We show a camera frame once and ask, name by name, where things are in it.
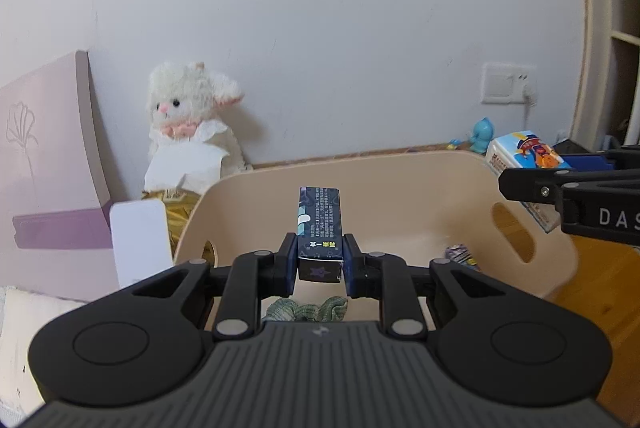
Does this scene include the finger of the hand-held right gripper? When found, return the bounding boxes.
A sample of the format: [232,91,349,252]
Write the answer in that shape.
[498,167,640,213]
[552,139,640,171]

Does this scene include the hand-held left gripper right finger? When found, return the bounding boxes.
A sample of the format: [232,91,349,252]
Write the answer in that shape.
[342,233,507,342]

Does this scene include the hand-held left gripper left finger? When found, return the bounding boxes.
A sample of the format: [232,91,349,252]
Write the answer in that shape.
[131,232,299,342]

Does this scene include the dark blue small carton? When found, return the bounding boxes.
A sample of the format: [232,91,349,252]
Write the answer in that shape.
[297,186,346,284]

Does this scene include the beige plastic basket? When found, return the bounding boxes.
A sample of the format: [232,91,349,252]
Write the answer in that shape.
[172,151,581,334]

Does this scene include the white carton with cartoon print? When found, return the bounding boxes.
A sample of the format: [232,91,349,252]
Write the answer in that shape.
[484,130,577,235]

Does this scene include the green fabric scrunchie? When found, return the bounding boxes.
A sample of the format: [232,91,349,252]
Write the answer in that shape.
[264,295,349,324]

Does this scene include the blue toy figure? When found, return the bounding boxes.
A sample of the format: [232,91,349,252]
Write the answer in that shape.
[467,117,504,157]

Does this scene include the small purple printed packet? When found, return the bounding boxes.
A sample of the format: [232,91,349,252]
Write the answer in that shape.
[444,244,482,272]

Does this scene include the gold foil package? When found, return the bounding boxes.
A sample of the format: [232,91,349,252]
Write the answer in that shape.
[141,187,217,265]

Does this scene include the beige wooden shelf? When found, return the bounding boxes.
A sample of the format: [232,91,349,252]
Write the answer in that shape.
[571,0,640,149]

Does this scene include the white flat card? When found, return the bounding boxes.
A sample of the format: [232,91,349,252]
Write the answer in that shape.
[109,200,177,289]

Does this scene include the white plush lamb toy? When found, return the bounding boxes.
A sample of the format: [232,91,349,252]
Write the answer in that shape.
[145,61,252,189]

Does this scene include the pink board with flower drawing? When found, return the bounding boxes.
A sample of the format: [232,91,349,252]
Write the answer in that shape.
[0,50,120,303]

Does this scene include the white cushion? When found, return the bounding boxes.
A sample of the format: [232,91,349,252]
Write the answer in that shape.
[0,285,87,426]

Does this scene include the white plug with cable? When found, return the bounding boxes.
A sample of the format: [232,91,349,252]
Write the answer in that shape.
[520,72,540,149]

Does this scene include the white wall socket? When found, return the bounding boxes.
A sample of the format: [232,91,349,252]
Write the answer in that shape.
[481,62,537,105]

